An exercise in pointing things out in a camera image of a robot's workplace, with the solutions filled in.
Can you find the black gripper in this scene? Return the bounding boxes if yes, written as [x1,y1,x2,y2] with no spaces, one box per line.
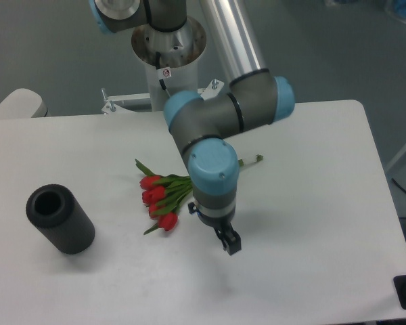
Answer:
[187,201,242,256]

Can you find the red tulip bouquet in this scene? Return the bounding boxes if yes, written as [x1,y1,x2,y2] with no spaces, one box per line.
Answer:
[134,154,265,236]

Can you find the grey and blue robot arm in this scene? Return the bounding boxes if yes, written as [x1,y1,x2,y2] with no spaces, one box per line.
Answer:
[89,1,295,254]

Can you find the black ribbed cylindrical vase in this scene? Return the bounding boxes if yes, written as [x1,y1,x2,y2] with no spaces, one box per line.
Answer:
[26,184,95,255]

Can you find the white chair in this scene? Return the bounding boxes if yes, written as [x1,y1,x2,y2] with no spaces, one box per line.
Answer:
[0,88,50,121]

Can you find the blue items in clear bag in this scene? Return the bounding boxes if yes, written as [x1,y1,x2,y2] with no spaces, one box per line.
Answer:
[385,0,406,24]

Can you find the white metal mounting bracket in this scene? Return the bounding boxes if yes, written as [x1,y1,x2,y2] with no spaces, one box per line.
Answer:
[101,79,225,114]

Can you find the black cable on floor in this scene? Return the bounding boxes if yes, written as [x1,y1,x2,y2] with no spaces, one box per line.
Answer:
[391,177,406,200]

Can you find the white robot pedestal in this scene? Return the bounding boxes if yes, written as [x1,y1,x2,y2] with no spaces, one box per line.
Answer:
[131,16,207,111]

